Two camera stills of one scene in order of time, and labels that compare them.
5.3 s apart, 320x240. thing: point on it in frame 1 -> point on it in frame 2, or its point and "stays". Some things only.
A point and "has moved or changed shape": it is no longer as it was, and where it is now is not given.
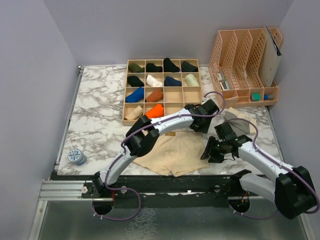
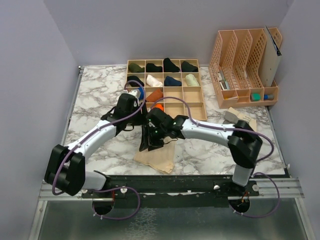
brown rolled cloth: x=156 y=95 stays
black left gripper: x=203 y=129 -> x=141 y=119
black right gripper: x=208 y=148 -> x=146 y=131
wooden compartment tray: x=154 y=87 stays
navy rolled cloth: x=170 y=81 stays
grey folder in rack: x=269 y=59 stays
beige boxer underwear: x=178 y=152 has moved or changed shape
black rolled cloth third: x=169 y=66 stays
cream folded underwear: x=252 y=128 stays
